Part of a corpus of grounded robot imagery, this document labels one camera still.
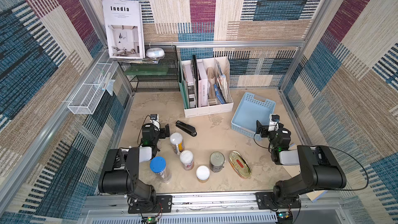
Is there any pink can white lid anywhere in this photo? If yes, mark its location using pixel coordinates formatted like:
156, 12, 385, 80
179, 150, 194, 171

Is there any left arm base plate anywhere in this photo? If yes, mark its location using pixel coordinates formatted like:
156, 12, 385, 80
127, 195, 173, 214

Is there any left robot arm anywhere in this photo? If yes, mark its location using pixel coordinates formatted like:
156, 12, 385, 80
98, 123, 172, 215

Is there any oval gold fish tin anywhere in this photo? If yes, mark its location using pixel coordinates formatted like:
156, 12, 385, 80
229, 151, 252, 178

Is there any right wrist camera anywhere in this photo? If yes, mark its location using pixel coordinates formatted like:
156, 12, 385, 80
268, 114, 280, 131

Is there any clear jar blue lid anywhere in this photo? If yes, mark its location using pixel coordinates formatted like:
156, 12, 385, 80
150, 157, 172, 183

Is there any green cutting mat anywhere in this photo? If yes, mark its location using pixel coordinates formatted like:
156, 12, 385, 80
124, 65, 169, 76

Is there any light blue plastic basket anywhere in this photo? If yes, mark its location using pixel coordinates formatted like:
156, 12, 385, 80
231, 92, 276, 141

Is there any black wire shelf rack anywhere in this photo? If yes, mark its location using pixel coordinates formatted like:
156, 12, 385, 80
118, 45, 179, 92

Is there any white wire basket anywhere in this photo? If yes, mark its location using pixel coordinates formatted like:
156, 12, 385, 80
66, 61, 118, 115

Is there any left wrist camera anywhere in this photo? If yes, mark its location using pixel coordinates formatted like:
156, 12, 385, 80
150, 114, 161, 129

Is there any pink book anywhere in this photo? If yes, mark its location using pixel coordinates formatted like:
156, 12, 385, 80
197, 60, 208, 107

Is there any green folder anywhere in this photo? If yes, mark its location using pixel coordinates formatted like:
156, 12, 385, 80
178, 61, 190, 110

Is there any Inedia magazine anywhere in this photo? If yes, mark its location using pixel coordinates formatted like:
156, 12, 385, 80
102, 0, 145, 60

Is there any grey round tin can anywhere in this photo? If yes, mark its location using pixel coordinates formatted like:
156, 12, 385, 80
209, 151, 226, 173

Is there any white round device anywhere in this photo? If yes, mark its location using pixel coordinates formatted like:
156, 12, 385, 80
146, 47, 165, 59

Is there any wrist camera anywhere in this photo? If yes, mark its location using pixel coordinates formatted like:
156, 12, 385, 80
150, 114, 161, 129
268, 114, 280, 131

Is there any yellow can white lid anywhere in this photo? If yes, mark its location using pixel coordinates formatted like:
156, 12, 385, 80
170, 132, 184, 155

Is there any white file organizer box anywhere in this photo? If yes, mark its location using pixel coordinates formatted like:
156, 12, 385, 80
181, 57, 233, 118

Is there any black stapler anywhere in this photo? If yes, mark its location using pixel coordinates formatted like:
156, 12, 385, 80
176, 120, 197, 137

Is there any small orange can white lid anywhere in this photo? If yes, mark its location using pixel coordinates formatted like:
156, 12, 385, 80
196, 166, 210, 183

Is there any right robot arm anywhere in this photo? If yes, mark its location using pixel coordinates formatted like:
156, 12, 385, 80
255, 115, 347, 212

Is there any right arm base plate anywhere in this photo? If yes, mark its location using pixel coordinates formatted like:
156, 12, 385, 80
255, 191, 301, 212

